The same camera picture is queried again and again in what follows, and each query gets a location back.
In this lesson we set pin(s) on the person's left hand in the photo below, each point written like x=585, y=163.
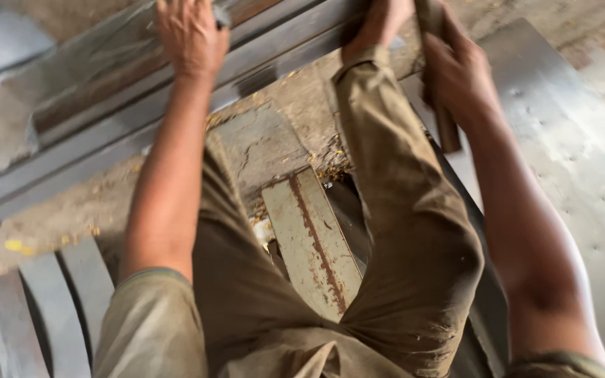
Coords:
x=189, y=42

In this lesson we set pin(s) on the person's left fingers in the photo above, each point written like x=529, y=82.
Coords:
x=181, y=8

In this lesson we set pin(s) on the person's right hand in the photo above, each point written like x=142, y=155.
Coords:
x=460, y=78

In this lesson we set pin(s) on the long grey metal sheet strips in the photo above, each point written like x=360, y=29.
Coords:
x=97, y=105

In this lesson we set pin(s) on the person's right fingers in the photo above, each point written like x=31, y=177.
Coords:
x=447, y=39

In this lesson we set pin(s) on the curved grey metal strip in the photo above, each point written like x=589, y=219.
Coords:
x=3, y=336
x=88, y=283
x=53, y=320

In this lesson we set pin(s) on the person's bare foot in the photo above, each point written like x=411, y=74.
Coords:
x=381, y=23

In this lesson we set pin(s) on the person's olive trousers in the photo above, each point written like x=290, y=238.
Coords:
x=413, y=236

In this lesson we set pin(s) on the large dented metal sheet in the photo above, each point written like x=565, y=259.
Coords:
x=570, y=173

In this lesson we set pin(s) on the rusty painted metal plate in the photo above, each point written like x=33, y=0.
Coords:
x=313, y=246

